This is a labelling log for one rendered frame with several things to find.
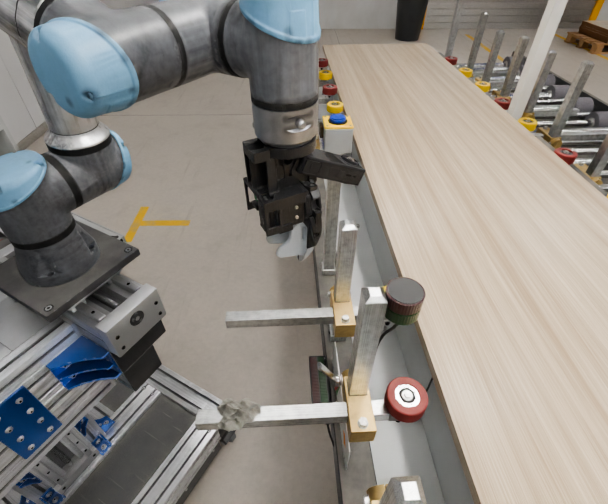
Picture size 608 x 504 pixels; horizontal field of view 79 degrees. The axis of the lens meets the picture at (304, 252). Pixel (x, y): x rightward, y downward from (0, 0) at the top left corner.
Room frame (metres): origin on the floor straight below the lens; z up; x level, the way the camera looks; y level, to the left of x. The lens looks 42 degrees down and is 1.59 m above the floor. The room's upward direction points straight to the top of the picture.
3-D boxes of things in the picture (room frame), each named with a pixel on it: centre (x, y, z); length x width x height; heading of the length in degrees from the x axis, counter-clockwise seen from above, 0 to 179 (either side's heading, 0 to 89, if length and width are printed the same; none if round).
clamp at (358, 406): (0.36, -0.11, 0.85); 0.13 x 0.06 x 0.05; 3
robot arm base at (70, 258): (0.58, 0.52, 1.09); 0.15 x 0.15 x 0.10
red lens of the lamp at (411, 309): (0.38, -0.16, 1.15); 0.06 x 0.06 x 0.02
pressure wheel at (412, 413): (0.35, -0.20, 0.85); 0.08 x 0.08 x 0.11
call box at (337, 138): (0.89, -0.08, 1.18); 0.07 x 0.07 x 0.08; 3
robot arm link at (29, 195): (0.59, 0.52, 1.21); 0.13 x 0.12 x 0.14; 148
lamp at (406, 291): (0.38, -0.16, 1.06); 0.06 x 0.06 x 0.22; 3
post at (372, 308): (0.38, -0.11, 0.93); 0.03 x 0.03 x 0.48; 3
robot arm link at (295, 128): (0.42, 0.02, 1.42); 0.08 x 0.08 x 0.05
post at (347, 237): (0.63, -0.10, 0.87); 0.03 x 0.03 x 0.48; 3
